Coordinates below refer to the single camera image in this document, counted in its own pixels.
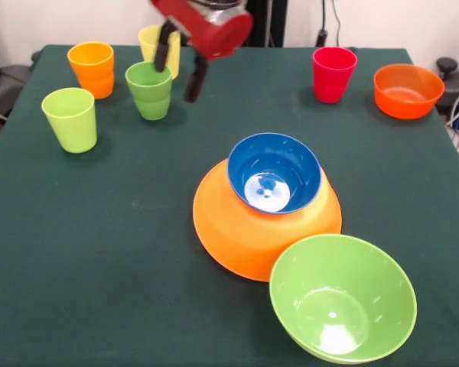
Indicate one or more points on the dark green tablecloth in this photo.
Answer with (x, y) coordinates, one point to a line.
(99, 286)

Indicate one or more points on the large orange bowl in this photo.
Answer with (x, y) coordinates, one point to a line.
(233, 237)

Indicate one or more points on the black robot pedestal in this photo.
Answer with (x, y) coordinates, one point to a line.
(260, 30)

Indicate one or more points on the lime green cup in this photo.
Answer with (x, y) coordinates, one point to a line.
(70, 122)

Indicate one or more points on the small red-orange bowl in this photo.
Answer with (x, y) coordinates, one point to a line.
(409, 95)

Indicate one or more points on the yellow cup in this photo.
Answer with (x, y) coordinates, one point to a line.
(147, 44)

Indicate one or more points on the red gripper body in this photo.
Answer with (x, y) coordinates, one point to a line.
(206, 34)

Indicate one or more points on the red cup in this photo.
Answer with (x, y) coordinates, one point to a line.
(333, 76)

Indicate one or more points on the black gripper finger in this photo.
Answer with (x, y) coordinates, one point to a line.
(162, 53)
(196, 84)

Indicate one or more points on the orange cup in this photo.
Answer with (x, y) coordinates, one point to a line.
(93, 76)

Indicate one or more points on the large light green bowl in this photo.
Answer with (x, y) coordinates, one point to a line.
(340, 298)

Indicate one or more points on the blue bowl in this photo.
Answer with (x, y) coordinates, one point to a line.
(275, 160)

